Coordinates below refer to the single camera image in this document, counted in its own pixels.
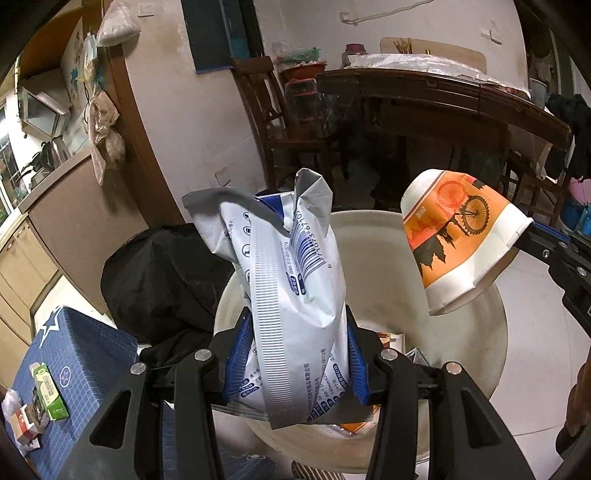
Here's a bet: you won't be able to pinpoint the small red carton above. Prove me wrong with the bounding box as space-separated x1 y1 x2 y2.
8 406 44 446

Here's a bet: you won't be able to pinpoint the beige lower kitchen cabinets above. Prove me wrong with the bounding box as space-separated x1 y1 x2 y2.
0 148 153 388

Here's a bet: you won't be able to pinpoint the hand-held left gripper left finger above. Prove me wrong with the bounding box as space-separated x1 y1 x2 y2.
69 307 254 480

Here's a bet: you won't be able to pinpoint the blue star-print tablecloth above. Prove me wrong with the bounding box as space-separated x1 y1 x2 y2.
9 305 296 480

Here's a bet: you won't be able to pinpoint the clear plastic bag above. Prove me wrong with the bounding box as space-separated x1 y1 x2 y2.
1 388 21 418

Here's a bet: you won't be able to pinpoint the white plastic bucket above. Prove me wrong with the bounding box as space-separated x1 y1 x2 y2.
213 210 509 474

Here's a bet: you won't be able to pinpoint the hanging pink plastic bag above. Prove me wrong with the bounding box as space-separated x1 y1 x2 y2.
88 90 126 185

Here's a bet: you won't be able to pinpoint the steel range hood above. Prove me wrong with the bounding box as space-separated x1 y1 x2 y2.
21 69 72 139

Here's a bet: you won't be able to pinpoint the dark wooden chair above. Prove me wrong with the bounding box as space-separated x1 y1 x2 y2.
231 55 342 195
503 143 568 222

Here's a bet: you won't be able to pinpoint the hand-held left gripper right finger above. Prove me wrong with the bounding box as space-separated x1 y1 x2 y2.
344 307 539 480

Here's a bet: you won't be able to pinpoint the grey white wrapper pack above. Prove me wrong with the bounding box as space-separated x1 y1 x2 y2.
181 167 374 430

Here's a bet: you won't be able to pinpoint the brown wooden door frame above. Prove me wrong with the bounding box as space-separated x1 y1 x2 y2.
99 44 188 229

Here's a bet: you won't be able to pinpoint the dark wooden dining table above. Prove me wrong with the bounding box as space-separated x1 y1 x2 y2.
316 65 573 213

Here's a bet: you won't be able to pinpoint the dark hanging clothes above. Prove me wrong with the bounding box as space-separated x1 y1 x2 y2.
545 92 591 181

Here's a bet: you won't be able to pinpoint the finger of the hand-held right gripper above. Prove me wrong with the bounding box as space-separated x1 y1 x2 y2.
510 220 591 274

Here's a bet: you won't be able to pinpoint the barred kitchen window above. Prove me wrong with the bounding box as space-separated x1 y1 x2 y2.
0 99 19 222

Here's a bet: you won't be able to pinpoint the person's right forearm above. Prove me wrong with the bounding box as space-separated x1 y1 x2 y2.
556 378 591 455

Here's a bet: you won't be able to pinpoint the red pot with green stuff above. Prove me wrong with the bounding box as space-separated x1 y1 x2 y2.
277 41 324 86

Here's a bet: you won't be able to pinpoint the black foil packet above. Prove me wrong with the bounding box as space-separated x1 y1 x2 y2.
25 399 51 428

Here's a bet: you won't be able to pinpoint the dark framed window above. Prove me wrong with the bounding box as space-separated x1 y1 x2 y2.
182 0 266 75

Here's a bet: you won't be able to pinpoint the steel kettle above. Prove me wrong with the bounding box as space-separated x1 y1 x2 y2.
39 137 70 167

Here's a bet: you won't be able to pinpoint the green tissue packet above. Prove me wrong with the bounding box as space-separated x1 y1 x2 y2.
29 362 70 423

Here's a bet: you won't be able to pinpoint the hanging white plastic bag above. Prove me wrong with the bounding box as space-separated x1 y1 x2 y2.
96 0 141 47

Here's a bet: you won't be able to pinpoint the white foil sheet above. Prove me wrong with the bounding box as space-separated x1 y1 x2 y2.
346 52 490 79

